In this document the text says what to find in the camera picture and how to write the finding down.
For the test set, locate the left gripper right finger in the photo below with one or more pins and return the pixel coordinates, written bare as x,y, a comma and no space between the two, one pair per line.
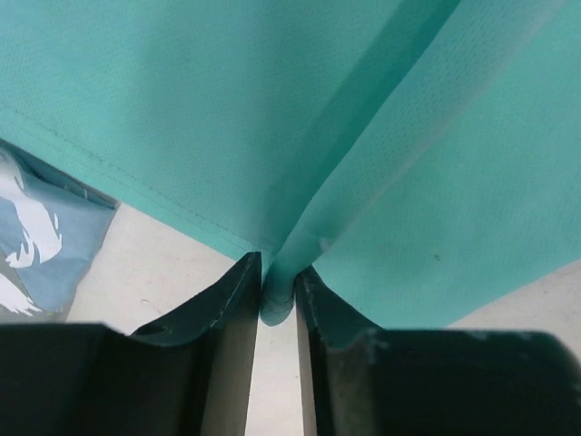
357,378

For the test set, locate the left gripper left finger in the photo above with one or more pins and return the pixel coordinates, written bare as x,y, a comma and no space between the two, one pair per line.
184,373

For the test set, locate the teal t shirt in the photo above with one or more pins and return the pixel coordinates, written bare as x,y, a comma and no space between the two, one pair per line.
422,156

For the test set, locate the folded blue printed t shirt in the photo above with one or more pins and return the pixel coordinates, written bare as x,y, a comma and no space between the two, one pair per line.
52,227

